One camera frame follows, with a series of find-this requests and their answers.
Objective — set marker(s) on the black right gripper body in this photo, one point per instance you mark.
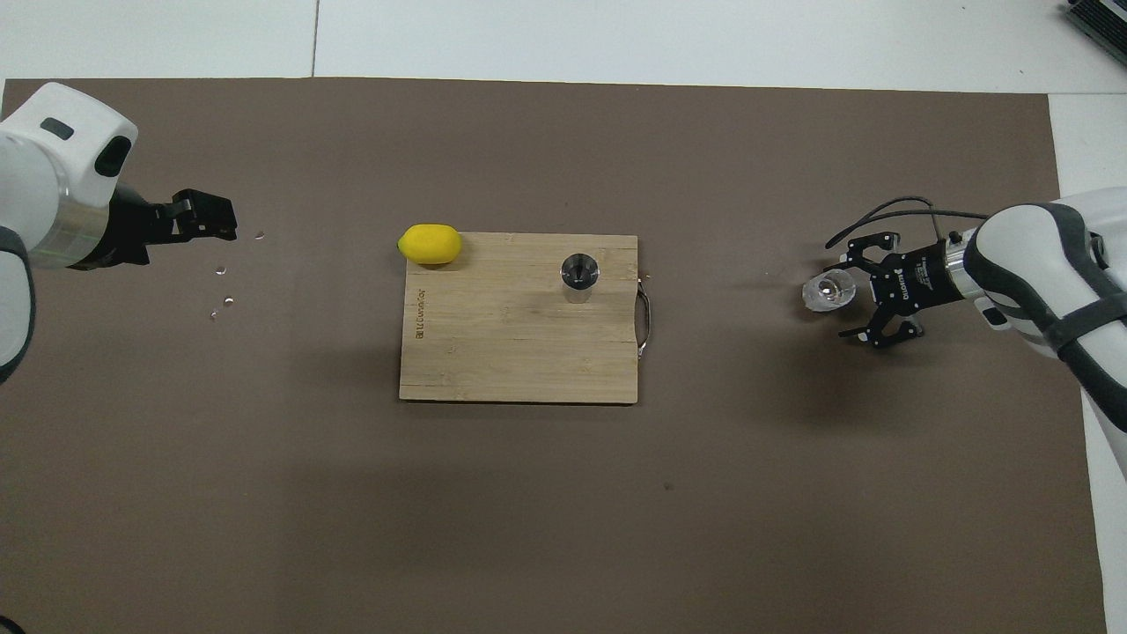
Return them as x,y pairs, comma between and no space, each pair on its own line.
916,280

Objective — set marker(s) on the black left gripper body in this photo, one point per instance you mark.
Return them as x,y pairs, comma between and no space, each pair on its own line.
128,229

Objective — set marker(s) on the clear glass cup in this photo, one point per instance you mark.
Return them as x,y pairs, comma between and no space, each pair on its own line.
828,291

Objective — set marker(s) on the steel jigger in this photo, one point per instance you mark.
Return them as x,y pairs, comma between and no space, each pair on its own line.
581,273

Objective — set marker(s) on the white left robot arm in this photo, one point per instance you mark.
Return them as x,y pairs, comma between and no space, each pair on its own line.
44,150

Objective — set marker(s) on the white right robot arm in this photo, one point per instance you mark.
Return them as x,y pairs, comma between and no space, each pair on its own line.
1039,264

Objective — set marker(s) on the yellow lemon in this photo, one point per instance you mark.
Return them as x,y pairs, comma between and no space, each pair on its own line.
430,245

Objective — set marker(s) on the wooden cutting board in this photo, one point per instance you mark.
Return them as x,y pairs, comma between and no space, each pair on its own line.
493,343

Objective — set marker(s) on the grey ribbed device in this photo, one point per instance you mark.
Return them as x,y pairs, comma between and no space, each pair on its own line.
1101,22

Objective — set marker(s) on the brown table mat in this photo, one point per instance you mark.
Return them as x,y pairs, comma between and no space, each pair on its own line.
528,528

